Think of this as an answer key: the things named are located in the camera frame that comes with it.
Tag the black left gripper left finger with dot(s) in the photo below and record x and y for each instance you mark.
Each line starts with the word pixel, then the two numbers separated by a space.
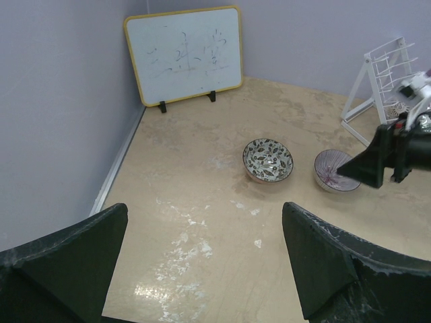
pixel 64 276

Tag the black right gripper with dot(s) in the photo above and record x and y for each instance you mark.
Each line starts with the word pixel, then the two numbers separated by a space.
pixel 404 149

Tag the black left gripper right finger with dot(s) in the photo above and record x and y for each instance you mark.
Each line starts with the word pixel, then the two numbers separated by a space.
pixel 340 277

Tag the white wire dish rack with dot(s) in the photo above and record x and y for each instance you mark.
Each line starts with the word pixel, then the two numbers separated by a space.
pixel 383 67

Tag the white lattice pattern bowl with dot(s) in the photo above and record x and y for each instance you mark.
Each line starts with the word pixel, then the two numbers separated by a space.
pixel 396 109

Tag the grey leaf pattern bowl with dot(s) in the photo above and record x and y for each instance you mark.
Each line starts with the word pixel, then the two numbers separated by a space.
pixel 267 161

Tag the purple striped bowl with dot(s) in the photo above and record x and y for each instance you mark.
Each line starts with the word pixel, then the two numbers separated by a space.
pixel 326 164

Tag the wood framed whiteboard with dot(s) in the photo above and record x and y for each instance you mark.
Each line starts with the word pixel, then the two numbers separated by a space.
pixel 185 54

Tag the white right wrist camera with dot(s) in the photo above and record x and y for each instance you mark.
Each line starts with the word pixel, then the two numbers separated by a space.
pixel 414 89

